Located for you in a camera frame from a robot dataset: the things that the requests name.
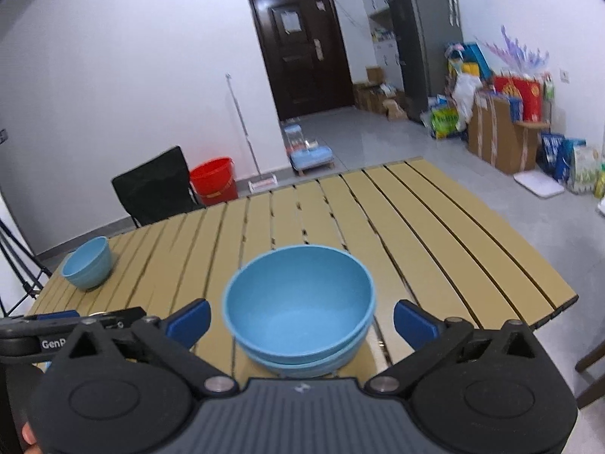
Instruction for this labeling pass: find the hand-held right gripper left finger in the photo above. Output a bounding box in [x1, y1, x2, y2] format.
[57, 299, 239, 397]

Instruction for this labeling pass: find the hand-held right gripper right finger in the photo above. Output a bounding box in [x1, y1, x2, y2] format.
[369, 300, 549, 395]

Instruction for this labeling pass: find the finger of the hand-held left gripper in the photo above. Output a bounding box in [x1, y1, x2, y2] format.
[0, 311, 80, 327]
[79, 306, 147, 336]

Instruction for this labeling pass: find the blue ribbed bowl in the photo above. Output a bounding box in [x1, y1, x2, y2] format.
[222, 244, 377, 358]
[245, 314, 375, 379]
[62, 236, 113, 292]

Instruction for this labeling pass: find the black folding chair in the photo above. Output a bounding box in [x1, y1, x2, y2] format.
[111, 146, 207, 228]

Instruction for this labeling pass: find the red plastic bucket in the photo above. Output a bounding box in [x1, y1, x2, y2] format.
[189, 156, 240, 207]

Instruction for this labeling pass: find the white flat mop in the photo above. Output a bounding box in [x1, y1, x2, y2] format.
[225, 73, 280, 193]

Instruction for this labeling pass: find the brown wooden chair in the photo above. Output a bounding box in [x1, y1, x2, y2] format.
[574, 335, 605, 410]

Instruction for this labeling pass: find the white floor scale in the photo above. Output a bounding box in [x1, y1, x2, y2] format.
[513, 169, 566, 199]

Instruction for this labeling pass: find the large taped cardboard box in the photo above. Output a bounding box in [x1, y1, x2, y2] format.
[467, 89, 552, 175]

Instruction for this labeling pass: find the blue pet water dispenser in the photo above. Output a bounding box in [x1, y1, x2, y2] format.
[283, 124, 337, 176]

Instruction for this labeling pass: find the green pet food bag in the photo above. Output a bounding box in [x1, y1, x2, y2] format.
[430, 106, 462, 139]

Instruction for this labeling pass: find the tan wooden object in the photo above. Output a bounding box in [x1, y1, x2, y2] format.
[382, 99, 410, 122]

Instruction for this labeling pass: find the blue pet food bag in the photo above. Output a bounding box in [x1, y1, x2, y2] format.
[541, 132, 587, 183]

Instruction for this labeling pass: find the open cardboard box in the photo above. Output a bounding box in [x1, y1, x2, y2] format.
[359, 82, 398, 114]

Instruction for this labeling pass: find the white green bag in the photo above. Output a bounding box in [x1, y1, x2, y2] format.
[569, 146, 601, 195]

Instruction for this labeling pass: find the white plastic bag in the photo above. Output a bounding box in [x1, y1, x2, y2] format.
[451, 75, 483, 126]

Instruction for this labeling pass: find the red gift box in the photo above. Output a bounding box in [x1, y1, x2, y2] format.
[493, 75, 542, 124]

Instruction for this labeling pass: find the white lower cabinet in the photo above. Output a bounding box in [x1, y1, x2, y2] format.
[371, 38, 400, 95]

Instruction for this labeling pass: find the blue gift bag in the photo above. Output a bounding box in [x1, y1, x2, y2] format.
[447, 42, 493, 81]

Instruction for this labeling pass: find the grey refrigerator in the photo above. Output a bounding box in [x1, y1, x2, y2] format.
[380, 0, 466, 124]

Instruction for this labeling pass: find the purple coral decoration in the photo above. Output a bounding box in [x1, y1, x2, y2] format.
[477, 25, 549, 79]

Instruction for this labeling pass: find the dark wooden door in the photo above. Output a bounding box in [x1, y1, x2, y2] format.
[247, 0, 355, 122]

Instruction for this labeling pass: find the black camera tripod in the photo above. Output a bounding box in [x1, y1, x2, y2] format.
[0, 220, 53, 317]

